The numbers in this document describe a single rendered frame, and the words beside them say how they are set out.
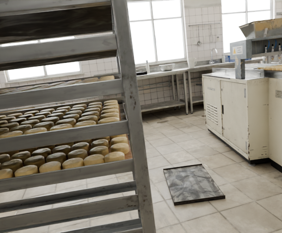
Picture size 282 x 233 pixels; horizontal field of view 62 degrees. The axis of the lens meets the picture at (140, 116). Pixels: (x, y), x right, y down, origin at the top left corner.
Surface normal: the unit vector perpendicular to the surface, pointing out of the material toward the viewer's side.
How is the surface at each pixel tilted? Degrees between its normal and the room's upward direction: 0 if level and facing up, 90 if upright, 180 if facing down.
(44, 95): 90
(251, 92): 90
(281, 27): 115
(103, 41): 90
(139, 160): 90
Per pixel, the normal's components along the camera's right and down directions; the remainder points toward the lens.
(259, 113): 0.06, 0.21
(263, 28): 0.11, 0.60
